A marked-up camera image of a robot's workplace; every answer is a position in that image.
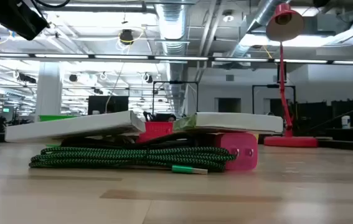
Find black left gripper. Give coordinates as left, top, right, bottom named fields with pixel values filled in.
left=0, top=0, right=51, bottom=42

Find white card reader box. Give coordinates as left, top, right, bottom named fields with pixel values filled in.
left=4, top=110, right=146, bottom=144

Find green black braided cable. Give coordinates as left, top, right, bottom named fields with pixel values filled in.
left=28, top=146, right=237, bottom=175

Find pink wall charger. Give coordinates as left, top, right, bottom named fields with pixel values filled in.
left=215, top=132, right=260, bottom=172

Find green plastic basket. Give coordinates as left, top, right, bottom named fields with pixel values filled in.
left=38, top=114, right=79, bottom=148

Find black background monitor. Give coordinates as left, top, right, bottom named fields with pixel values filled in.
left=88, top=95, right=129, bottom=116

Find red plastic basket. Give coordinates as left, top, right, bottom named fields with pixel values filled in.
left=136, top=121, right=174, bottom=144

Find red desk lamp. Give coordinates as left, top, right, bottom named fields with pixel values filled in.
left=263, top=2, right=319, bottom=148

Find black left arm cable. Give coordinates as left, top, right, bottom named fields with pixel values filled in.
left=34, top=0, right=71, bottom=9

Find silver ventilation duct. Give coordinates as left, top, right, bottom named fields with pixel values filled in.
left=154, top=0, right=192, bottom=116
left=228, top=0, right=292, bottom=58

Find black metal frame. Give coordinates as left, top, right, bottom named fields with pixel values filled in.
left=252, top=83, right=297, bottom=116

